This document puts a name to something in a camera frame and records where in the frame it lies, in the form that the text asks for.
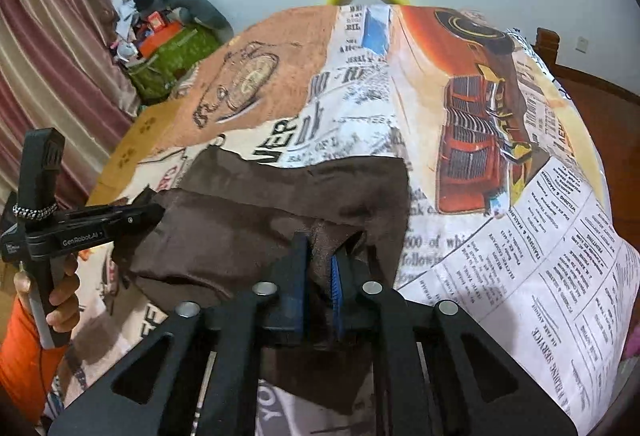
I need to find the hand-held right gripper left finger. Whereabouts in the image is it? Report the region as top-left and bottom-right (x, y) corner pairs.
(47, 231), (312, 436)

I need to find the brown t-shirt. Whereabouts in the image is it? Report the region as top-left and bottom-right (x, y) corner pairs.
(111, 146), (413, 417)

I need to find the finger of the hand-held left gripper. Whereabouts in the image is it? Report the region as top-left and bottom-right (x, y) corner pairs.
(107, 202), (166, 238)

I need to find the flat orange box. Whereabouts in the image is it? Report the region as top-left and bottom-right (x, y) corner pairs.
(137, 18), (183, 59)

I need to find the person's left hand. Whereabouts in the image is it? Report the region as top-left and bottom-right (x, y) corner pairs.
(12, 257), (81, 329)

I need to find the bamboo lap desk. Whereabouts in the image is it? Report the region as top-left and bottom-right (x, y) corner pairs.
(87, 98), (186, 207)

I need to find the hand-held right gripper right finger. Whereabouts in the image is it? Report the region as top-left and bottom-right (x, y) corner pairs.
(330, 243), (578, 436)

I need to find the green fabric storage box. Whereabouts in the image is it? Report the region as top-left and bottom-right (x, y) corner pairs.
(125, 27), (223, 104)

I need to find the striped red curtain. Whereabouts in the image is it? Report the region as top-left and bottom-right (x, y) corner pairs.
(0, 0), (143, 212)

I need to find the newspaper print bed sheet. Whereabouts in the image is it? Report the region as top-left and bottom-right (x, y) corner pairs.
(42, 3), (640, 436)

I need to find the wooden bed post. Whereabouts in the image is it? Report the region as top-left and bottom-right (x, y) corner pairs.
(535, 27), (558, 67)

